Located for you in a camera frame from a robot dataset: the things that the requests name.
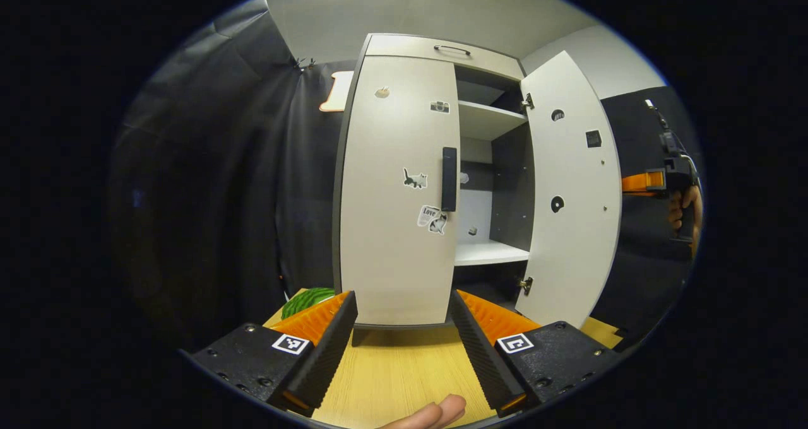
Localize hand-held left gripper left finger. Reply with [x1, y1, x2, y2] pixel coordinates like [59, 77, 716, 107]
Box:
[189, 290, 359, 417]

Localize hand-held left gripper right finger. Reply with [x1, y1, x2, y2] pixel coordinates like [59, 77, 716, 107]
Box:
[448, 289, 623, 419]

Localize white cabinet door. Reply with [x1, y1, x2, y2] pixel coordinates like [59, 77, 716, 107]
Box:
[340, 55, 462, 327]
[514, 50, 623, 331]

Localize white double-door shoe cabinet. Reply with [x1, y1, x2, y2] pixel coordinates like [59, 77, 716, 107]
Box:
[333, 33, 536, 348]

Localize white cabinet shelf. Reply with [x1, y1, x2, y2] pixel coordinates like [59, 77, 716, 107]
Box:
[458, 100, 528, 141]
[454, 240, 530, 267]

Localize green striped watermelon toy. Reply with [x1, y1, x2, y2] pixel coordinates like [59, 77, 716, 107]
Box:
[281, 288, 337, 320]

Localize black backdrop cloth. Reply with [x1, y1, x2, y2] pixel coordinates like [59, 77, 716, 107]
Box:
[110, 0, 704, 354]

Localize cabinet top panel with handle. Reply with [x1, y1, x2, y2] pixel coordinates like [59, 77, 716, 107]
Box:
[365, 33, 525, 81]

